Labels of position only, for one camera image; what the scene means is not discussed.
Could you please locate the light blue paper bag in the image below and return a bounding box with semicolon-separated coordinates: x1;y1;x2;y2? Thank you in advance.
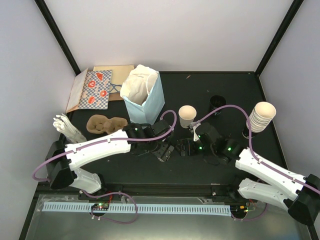
120;64;165;125

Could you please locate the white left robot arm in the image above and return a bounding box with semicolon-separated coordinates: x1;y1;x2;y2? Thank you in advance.
46;119;174;200

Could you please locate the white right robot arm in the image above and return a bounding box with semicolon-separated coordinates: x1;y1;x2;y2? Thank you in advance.
177;123;320;226

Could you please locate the black paper cup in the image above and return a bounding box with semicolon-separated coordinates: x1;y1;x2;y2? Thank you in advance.
209;95;227;112

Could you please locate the brown kraft paper bag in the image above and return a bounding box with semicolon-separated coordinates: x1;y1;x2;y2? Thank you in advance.
108;92;124;102

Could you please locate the tall stack of paper cups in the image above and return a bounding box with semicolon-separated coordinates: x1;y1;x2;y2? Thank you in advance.
242;101;277;139

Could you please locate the small electronics board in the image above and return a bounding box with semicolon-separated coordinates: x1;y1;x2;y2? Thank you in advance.
91;203;109;211

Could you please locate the blue checkered paper bag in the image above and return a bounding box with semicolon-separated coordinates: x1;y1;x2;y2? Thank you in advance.
78;70;122;110

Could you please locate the tan kraft paper bag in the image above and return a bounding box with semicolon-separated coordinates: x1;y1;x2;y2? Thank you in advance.
93;65;135;94

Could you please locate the white orange-edged paper bag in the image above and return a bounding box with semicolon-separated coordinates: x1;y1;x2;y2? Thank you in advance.
66;68;88;113

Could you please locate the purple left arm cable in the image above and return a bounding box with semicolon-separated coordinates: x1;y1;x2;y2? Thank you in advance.
32;109;178;181

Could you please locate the light blue slotted cable duct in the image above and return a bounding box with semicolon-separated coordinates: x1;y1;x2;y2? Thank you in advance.
42;202;232;217

